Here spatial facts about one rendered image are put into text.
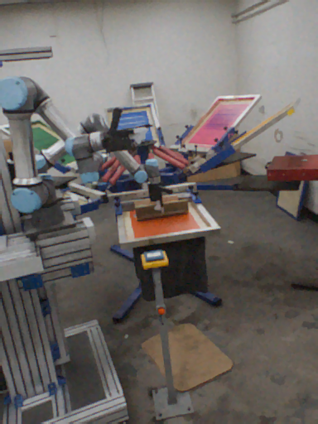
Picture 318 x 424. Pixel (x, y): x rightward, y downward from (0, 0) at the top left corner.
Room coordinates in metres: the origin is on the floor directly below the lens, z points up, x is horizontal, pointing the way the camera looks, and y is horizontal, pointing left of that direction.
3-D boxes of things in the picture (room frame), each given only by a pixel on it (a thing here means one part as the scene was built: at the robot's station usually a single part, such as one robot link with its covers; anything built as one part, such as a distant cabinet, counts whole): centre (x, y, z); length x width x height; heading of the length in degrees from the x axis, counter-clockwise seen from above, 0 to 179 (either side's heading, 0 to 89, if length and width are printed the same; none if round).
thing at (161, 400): (1.86, 0.05, 0.48); 0.22 x 0.22 x 0.96; 6
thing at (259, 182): (3.21, -0.52, 0.91); 1.34 x 0.40 x 0.08; 66
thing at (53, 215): (1.76, 0.53, 1.31); 0.15 x 0.15 x 0.10
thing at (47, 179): (1.75, 0.53, 1.42); 0.13 x 0.12 x 0.14; 173
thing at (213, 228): (2.43, -0.01, 0.97); 0.79 x 0.58 x 0.04; 6
